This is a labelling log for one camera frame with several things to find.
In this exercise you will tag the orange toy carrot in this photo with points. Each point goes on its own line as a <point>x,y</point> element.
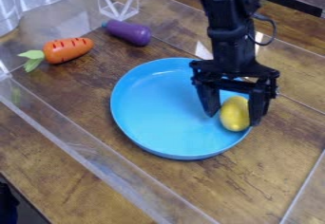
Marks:
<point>56,52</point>

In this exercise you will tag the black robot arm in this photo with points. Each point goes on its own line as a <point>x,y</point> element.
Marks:
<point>229,14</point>

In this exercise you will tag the clear acrylic enclosure wall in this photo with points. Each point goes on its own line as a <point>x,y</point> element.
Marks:
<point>71,162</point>

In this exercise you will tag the purple toy eggplant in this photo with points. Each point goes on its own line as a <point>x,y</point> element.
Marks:
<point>134,33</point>

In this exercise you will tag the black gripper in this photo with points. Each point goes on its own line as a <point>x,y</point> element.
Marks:
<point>234,70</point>

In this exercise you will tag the clear acrylic corner bracket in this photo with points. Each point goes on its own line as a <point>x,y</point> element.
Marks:
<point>118,9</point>

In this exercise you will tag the blue round plastic tray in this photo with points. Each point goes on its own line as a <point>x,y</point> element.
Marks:
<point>158,112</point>

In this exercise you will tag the yellow toy lemon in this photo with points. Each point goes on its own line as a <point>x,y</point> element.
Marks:
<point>234,114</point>

